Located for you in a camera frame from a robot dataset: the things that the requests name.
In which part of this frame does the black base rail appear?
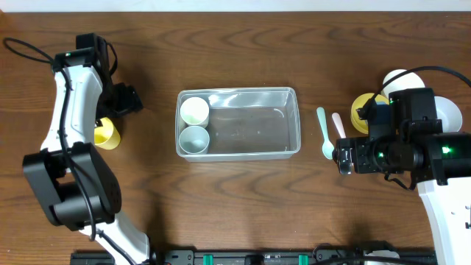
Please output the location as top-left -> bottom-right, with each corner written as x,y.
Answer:
69,241 -> 439,265

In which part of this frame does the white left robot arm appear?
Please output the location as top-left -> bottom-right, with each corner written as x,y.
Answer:
23,66 -> 151,264

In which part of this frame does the mint green plastic spoon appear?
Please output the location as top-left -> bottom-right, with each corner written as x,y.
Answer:
316,107 -> 334,160

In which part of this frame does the cream white plastic cup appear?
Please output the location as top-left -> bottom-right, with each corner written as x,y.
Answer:
180,97 -> 210,128

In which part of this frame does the light blue plastic cup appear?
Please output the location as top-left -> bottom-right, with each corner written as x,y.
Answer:
178,126 -> 210,155

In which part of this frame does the light blue plastic bowl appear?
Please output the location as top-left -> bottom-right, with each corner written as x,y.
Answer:
435,96 -> 463,133

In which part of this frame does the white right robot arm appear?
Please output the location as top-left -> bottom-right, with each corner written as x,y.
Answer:
332,132 -> 470,264

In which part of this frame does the cream white plastic bowl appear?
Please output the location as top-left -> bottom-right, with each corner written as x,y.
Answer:
381,73 -> 425,99

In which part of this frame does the pink plastic fork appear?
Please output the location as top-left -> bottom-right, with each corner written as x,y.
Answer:
331,113 -> 346,138

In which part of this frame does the yellow plastic cup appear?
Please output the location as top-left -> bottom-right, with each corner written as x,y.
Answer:
94,118 -> 121,150

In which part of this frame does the clear plastic container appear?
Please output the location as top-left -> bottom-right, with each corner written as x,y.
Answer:
175,87 -> 301,162

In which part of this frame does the yellow plastic bowl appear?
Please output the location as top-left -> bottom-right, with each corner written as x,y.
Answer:
350,92 -> 389,135

